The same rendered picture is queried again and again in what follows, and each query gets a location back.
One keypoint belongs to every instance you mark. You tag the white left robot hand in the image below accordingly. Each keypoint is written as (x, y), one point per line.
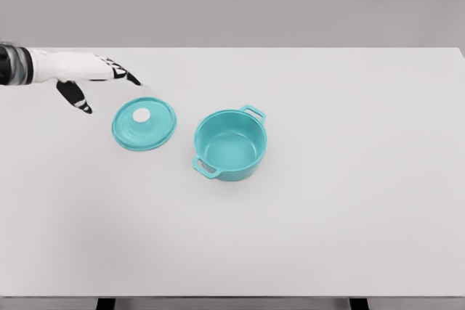
(74, 66)

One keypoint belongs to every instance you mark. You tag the teal pot lid white knob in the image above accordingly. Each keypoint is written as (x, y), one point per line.
(144, 124)

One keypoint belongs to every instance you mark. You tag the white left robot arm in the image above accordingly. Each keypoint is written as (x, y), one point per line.
(22, 65)

